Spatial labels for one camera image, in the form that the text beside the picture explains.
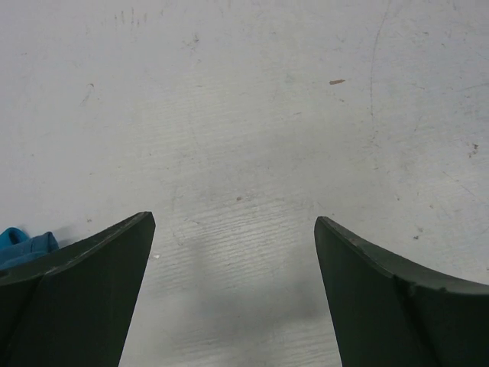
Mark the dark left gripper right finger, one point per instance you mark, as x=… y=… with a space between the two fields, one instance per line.
x=389 y=311

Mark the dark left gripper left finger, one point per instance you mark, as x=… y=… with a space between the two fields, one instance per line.
x=73 y=307

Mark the folded blue t shirt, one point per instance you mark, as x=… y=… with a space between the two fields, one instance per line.
x=18 y=248

